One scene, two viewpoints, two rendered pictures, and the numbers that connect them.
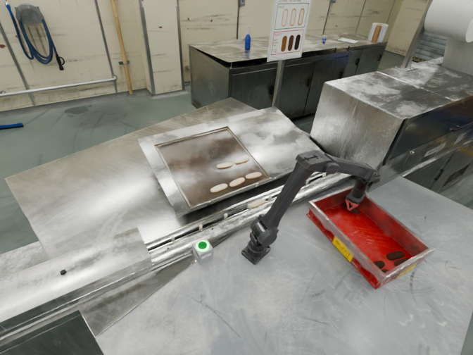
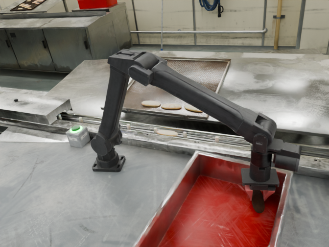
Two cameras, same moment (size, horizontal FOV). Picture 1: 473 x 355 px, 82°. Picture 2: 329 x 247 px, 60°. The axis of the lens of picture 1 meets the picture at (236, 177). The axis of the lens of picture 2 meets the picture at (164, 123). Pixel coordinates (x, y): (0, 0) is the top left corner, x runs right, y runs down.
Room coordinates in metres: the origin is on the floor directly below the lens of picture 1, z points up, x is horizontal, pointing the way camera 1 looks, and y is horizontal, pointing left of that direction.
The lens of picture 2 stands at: (0.54, -1.04, 1.55)
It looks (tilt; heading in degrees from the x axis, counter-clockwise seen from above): 32 degrees down; 62
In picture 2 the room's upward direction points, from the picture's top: 7 degrees counter-clockwise
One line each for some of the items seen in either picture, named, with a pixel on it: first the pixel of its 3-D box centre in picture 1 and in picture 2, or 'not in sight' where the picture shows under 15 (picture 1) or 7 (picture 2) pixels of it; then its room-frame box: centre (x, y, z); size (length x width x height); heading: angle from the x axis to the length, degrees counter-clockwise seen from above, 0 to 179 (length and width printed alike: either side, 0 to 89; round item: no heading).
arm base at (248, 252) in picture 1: (257, 246); (107, 157); (0.76, -0.11, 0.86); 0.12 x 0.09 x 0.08; 138
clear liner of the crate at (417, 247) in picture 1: (363, 229); (218, 223); (0.89, -0.63, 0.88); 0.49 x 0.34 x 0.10; 30
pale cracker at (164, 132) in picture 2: (257, 203); (167, 132); (1.04, -0.12, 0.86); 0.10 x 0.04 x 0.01; 125
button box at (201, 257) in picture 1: (202, 253); (79, 138); (0.72, 0.13, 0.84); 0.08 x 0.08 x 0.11; 35
